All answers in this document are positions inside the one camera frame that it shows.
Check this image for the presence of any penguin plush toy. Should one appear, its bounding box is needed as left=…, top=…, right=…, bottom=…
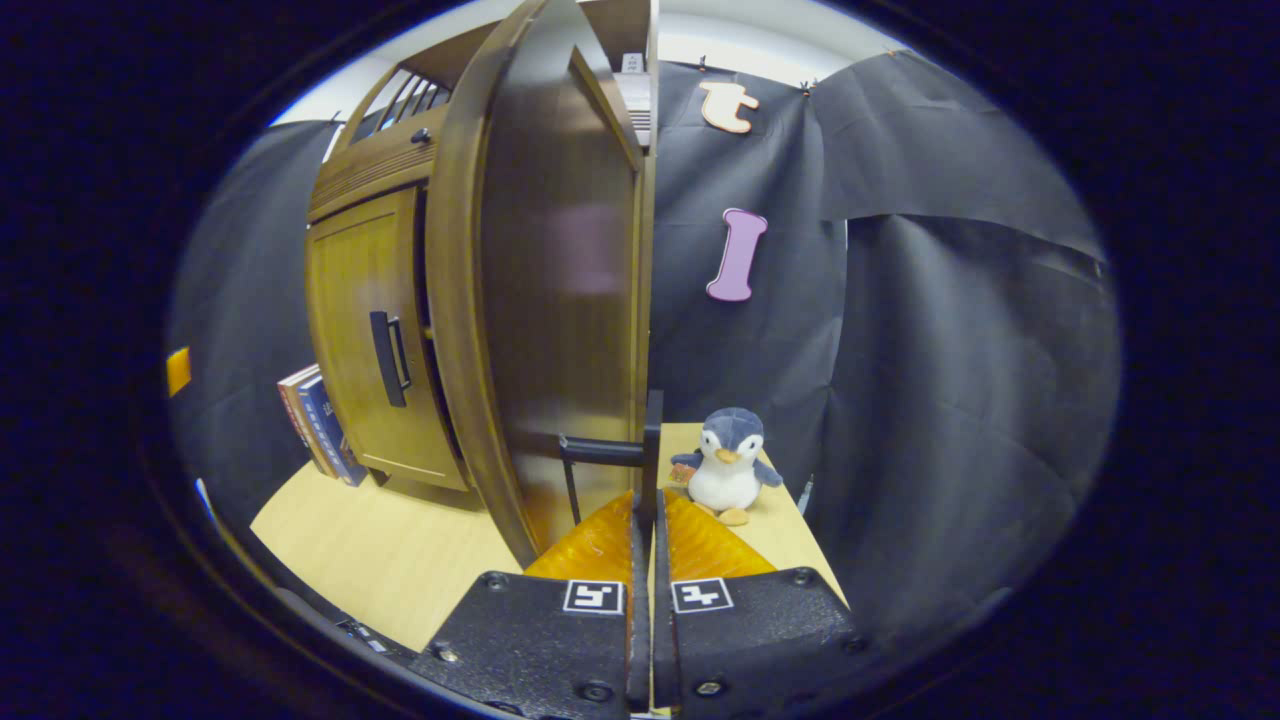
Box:
left=668, top=406, right=785, bottom=528

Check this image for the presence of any wooden cabinet drawer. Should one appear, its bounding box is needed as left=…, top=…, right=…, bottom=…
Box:
left=307, top=105, right=441, bottom=223

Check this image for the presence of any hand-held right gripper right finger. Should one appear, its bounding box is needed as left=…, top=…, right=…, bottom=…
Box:
left=652, top=488, right=873, bottom=720

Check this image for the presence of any black backdrop cloth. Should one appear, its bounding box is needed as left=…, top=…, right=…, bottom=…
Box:
left=165, top=48, right=1123, bottom=641

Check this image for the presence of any blue cover book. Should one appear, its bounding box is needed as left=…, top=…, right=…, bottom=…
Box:
left=297, top=375, right=368, bottom=488

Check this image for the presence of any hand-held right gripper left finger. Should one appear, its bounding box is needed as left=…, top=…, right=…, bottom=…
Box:
left=410, top=488, right=652, bottom=720

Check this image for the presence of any wooden double-door shoe cabinet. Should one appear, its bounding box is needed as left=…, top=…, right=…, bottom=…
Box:
left=305, top=0, right=663, bottom=496

